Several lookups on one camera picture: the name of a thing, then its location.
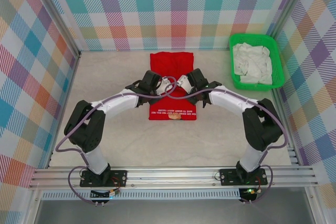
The red printed t-shirt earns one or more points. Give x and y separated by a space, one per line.
172 62

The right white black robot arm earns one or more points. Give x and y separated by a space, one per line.
228 100

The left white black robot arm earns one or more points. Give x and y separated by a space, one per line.
115 103

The white t-shirt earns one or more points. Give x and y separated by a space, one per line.
252 64

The green plastic basket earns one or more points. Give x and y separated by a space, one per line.
278 66

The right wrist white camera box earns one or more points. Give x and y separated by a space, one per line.
184 82

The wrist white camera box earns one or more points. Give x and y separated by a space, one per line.
164 85
184 82

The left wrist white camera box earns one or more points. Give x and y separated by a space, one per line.
164 85

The aluminium mounting rail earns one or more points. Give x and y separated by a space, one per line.
170 176

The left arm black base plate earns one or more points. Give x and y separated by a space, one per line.
118 176

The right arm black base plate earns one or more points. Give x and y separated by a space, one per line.
228 176

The aluminium frame post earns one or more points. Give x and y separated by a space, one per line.
52 14
288 3

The aluminium frame leg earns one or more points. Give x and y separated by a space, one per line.
316 208
32 208

